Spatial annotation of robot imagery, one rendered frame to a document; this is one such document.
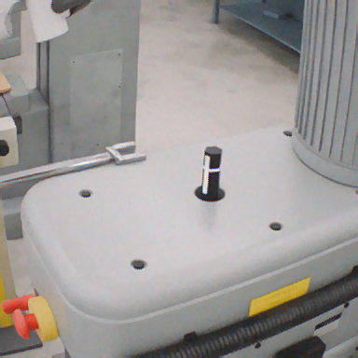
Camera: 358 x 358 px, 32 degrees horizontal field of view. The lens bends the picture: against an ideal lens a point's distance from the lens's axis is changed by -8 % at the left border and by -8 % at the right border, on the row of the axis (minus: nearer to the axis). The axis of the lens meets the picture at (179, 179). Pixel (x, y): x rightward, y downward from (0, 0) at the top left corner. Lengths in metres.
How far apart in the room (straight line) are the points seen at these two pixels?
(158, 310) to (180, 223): 0.12
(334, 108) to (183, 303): 0.31
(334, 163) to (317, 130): 0.05
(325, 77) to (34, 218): 0.40
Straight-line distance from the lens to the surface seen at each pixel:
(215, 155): 0.78
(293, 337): 0.91
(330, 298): 0.82
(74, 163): 0.85
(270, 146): 0.93
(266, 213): 0.79
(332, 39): 0.80
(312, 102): 0.86
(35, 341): 3.18
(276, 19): 7.07
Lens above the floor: 2.34
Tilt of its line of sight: 32 degrees down
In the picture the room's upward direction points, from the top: 3 degrees clockwise
